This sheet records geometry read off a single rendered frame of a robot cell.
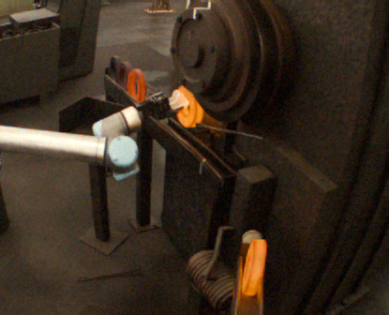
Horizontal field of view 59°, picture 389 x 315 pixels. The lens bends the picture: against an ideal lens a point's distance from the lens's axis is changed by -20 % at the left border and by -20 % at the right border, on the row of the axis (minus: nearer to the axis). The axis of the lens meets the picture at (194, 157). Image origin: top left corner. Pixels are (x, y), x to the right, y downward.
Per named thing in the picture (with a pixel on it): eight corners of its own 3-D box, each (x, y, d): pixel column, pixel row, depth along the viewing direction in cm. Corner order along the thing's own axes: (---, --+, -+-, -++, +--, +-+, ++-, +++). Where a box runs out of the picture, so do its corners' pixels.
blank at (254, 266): (251, 289, 107) (239, 288, 107) (261, 238, 109) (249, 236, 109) (256, 300, 92) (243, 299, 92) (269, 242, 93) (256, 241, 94)
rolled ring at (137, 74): (127, 69, 202) (132, 68, 203) (127, 104, 207) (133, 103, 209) (139, 70, 186) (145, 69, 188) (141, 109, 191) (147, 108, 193)
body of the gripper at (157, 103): (170, 96, 143) (138, 110, 139) (174, 116, 148) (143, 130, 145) (161, 88, 148) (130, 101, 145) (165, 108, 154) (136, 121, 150)
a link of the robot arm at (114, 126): (99, 154, 144) (90, 128, 145) (130, 139, 148) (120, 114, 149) (99, 147, 135) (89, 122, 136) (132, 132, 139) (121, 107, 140)
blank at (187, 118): (183, 81, 157) (175, 82, 155) (204, 90, 145) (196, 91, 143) (181, 119, 163) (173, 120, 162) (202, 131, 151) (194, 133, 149)
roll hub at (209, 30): (180, 74, 138) (187, 2, 124) (225, 107, 117) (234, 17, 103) (165, 76, 136) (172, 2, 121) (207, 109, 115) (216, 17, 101)
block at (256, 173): (251, 221, 141) (264, 161, 128) (263, 234, 135) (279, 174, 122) (225, 230, 136) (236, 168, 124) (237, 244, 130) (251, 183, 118)
